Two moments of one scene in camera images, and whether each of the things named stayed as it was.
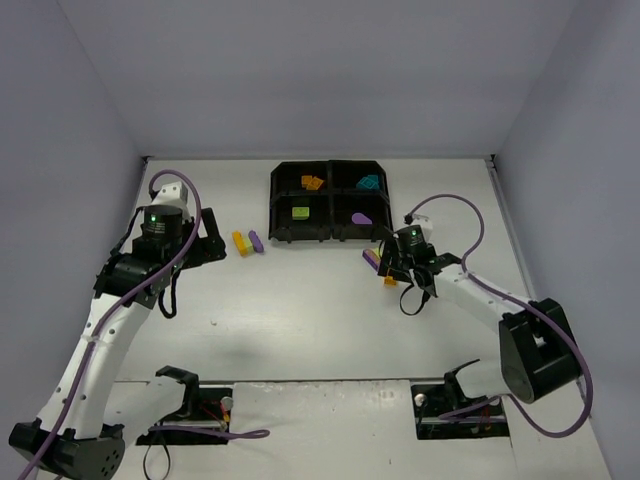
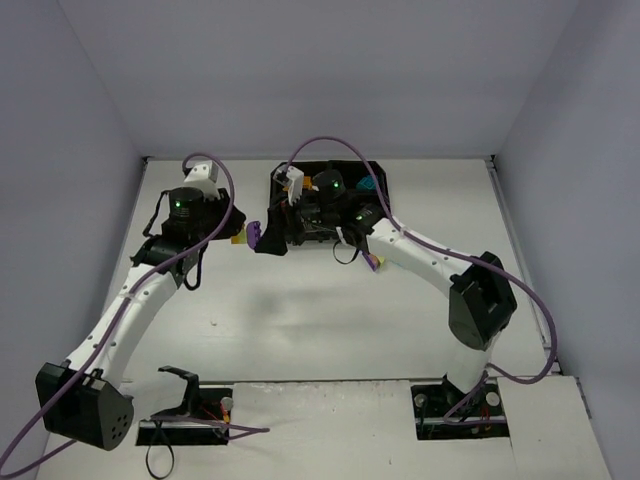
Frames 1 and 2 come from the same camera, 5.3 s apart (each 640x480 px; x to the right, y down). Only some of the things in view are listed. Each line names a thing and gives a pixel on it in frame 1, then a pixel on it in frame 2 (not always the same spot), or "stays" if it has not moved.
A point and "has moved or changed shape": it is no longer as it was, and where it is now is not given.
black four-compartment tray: [341, 200] stays
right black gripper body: [393, 256] to [279, 226]
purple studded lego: [256, 242] has moved or changed shape
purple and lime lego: [372, 257] stays
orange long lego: [241, 243] has moved or changed shape
